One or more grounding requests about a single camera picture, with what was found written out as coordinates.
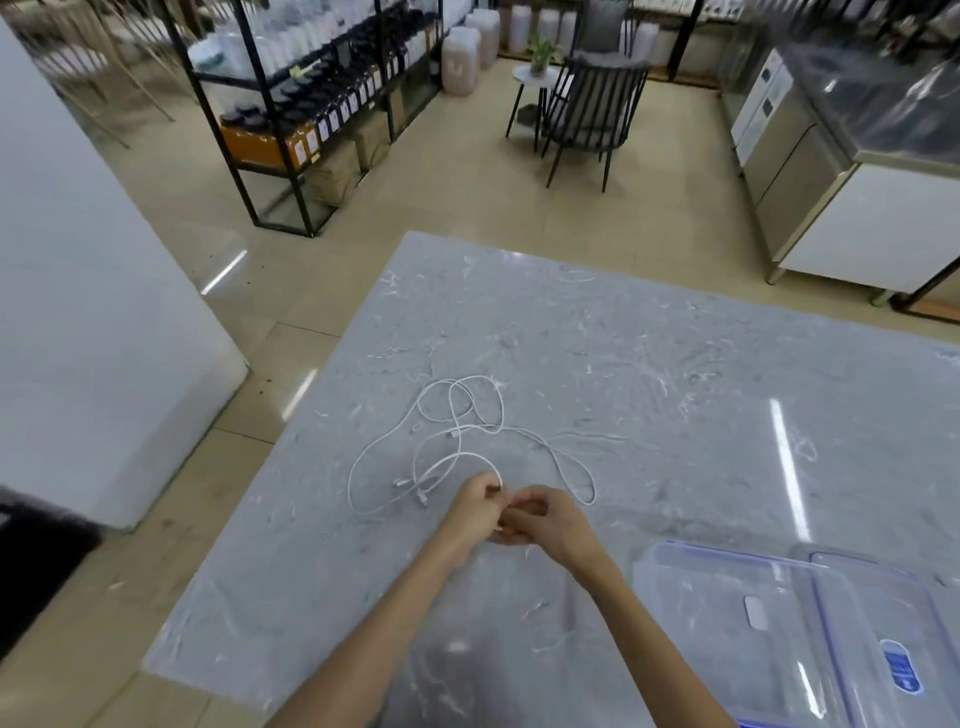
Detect row of dark labelled bottles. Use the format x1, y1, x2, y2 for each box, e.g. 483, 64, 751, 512
273, 15, 444, 162

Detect orange box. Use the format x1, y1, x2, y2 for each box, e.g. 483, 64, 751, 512
219, 120, 312, 168

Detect white round side table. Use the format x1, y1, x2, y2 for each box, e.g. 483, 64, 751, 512
505, 63, 575, 155

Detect grey cushioned chair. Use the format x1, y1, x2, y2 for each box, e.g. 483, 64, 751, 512
570, 0, 639, 60

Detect grey slatted chair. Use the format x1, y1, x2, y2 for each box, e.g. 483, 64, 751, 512
540, 54, 652, 195

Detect person's right forearm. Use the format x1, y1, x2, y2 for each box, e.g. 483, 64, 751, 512
573, 551, 738, 728

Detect black seat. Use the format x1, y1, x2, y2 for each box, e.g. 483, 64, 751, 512
0, 486, 104, 661

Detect stainless steel counter cabinet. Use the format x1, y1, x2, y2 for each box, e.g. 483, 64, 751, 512
718, 30, 960, 286

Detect cardboard box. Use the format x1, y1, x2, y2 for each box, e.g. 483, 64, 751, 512
303, 120, 395, 207

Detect long white charging cable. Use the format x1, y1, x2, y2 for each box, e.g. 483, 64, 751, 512
348, 374, 599, 520

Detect white cabinet panel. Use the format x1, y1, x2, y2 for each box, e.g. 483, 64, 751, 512
776, 161, 960, 295

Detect wooden chairs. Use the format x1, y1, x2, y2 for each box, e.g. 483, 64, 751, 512
11, 0, 196, 147

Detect short white charging cable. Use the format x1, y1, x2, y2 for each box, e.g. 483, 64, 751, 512
414, 450, 505, 508

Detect small green potted plant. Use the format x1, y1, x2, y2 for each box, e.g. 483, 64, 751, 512
528, 36, 562, 78

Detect black metal shelf rack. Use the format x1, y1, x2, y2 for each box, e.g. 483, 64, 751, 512
161, 0, 451, 239

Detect row of white plastic jugs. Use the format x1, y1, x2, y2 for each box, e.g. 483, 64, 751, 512
441, 0, 661, 96

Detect person's right hand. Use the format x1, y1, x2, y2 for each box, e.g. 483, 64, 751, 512
491, 486, 603, 573

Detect person's left hand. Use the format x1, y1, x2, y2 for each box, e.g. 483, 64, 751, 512
438, 474, 505, 550

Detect clear lid with blue label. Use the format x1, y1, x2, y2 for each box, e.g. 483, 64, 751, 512
806, 551, 960, 728

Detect clear plastic storage box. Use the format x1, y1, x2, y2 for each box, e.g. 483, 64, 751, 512
632, 540, 864, 728

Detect person's left forearm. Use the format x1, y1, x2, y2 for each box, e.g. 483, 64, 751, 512
266, 534, 475, 728

